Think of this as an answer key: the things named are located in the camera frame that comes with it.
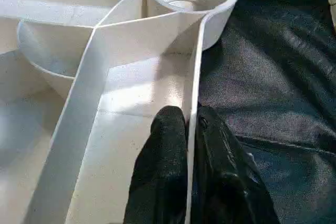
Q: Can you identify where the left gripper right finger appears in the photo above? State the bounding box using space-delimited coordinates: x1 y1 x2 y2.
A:
193 105 279 224

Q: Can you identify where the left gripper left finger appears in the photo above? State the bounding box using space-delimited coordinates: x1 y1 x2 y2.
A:
128 105 191 224

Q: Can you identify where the white plastic table top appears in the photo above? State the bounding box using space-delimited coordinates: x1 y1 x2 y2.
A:
0 0 241 224

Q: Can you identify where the black plastic mat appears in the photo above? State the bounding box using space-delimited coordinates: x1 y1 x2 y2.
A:
183 0 336 224

